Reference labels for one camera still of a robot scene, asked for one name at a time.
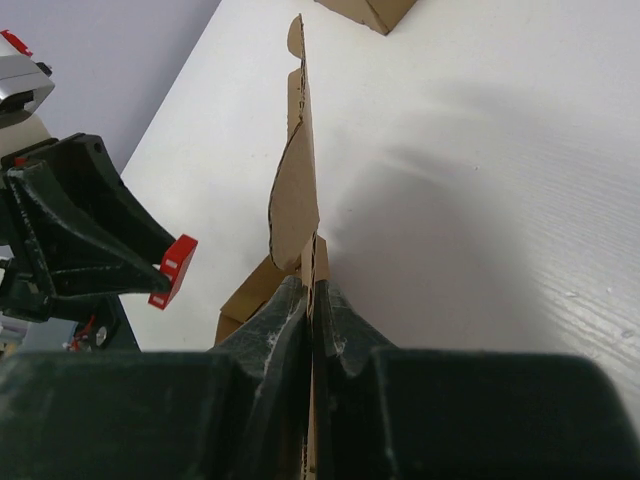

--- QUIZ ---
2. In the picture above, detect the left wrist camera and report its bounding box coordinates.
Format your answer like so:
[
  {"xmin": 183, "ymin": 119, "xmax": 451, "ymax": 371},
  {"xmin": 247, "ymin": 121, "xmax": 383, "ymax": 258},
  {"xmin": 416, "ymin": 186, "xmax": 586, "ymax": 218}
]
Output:
[{"xmin": 0, "ymin": 29, "xmax": 55, "ymax": 156}]

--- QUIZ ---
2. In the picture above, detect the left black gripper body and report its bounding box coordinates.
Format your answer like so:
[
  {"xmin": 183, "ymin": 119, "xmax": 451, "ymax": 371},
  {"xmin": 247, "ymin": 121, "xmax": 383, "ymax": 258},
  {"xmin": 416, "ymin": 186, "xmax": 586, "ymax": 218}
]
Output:
[{"xmin": 1, "ymin": 164, "xmax": 55, "ymax": 320}]

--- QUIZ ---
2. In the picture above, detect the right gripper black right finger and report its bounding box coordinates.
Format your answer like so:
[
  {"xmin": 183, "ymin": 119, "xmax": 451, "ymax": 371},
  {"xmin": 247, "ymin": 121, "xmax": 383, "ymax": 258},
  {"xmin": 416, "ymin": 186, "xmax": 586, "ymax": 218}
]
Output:
[{"xmin": 313, "ymin": 281, "xmax": 639, "ymax": 479}]

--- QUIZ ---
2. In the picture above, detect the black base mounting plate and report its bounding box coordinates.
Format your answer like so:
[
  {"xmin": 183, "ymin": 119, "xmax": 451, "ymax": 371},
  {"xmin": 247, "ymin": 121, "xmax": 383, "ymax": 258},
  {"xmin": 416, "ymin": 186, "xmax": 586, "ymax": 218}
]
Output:
[{"xmin": 63, "ymin": 296, "xmax": 140, "ymax": 353}]

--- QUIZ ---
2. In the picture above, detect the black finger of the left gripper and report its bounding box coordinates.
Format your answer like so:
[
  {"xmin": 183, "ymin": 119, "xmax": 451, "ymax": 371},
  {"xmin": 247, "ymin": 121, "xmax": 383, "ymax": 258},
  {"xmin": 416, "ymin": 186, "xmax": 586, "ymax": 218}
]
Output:
[
  {"xmin": 36, "ymin": 180, "xmax": 170, "ymax": 299},
  {"xmin": 1, "ymin": 133, "xmax": 175, "ymax": 264}
]

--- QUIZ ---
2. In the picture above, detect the large closed cardboard box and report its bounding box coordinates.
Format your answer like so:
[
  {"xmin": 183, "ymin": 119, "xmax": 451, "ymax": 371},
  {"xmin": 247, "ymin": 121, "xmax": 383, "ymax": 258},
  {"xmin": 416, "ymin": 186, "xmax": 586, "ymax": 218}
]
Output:
[{"xmin": 316, "ymin": 0, "xmax": 416, "ymax": 36}]

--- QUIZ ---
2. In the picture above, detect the small red plastic block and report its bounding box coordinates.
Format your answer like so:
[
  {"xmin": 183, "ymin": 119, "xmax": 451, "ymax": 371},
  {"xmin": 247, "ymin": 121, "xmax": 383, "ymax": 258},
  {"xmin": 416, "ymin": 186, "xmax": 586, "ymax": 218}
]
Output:
[{"xmin": 148, "ymin": 235, "xmax": 198, "ymax": 310}]

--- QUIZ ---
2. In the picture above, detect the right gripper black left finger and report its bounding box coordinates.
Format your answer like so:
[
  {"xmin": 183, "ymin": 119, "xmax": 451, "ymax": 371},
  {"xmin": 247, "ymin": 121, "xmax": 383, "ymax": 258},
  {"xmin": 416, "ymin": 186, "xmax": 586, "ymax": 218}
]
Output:
[{"xmin": 1, "ymin": 276, "xmax": 310, "ymax": 479}]

